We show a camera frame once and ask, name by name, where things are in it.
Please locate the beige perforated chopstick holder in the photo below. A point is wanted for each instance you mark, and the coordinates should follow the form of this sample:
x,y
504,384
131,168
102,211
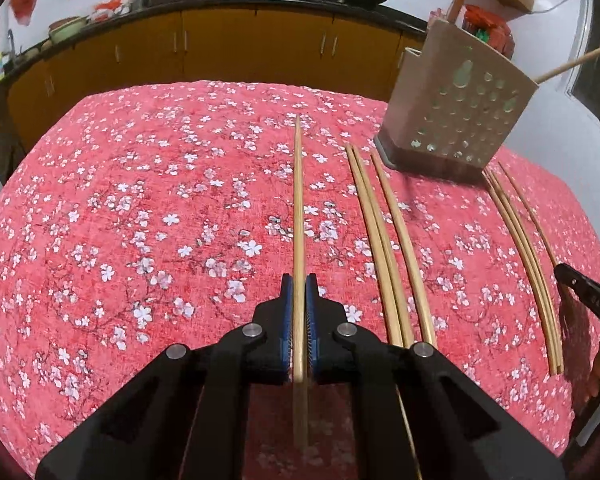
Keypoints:
x,y
455,110

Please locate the pink packet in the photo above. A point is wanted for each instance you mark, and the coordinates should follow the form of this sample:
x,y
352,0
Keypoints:
x,y
437,16

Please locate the green pot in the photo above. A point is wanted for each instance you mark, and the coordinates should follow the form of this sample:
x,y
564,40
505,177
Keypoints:
x,y
67,30

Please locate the black kitchen counter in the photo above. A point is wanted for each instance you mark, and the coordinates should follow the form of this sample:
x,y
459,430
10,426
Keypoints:
x,y
260,1

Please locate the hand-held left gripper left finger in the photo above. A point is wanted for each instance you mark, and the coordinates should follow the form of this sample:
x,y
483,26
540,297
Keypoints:
x,y
287,330

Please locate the red floral tablecloth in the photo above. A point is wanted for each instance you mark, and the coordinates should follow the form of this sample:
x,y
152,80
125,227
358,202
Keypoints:
x,y
130,210

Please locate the metal faucet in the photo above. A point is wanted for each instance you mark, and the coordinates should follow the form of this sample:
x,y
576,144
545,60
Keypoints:
x,y
11,42

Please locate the red hanging decoration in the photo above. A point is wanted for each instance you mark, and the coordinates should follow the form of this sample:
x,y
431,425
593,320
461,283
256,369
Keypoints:
x,y
25,2

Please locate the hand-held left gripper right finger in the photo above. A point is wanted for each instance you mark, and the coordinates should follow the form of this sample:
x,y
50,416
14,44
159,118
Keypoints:
x,y
312,330

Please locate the yellow kitchen cabinets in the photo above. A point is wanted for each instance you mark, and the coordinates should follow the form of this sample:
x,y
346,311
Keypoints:
x,y
220,45

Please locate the red packets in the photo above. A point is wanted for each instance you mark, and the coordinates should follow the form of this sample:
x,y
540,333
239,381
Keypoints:
x,y
490,27

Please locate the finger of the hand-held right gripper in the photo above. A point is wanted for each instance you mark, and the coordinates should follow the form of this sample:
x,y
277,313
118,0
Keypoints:
x,y
585,292

